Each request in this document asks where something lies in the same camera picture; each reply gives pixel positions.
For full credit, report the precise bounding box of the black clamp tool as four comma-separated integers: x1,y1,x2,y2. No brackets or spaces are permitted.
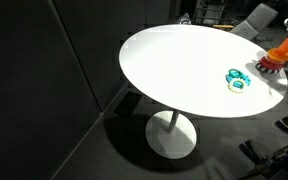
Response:
238,116,288,180

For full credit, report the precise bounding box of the orange yellow bar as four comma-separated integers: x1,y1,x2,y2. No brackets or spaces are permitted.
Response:
212,24,235,29

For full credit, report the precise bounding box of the grey chair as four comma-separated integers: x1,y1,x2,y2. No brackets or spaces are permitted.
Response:
230,3,278,40

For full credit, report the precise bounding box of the teal ring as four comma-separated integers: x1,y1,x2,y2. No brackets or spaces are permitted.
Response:
228,68,246,78

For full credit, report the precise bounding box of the red ring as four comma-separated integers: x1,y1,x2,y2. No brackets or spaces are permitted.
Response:
259,56,285,71

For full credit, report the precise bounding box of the yellow toothed ring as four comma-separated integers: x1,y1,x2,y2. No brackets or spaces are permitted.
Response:
227,78,246,95

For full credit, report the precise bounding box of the black white striped base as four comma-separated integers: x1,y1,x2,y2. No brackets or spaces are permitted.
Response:
255,62,280,74

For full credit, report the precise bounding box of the white table pedestal base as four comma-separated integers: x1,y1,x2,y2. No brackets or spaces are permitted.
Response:
145,110,197,159

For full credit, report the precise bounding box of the blue ring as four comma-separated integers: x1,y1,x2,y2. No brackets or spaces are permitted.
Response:
225,74,252,87

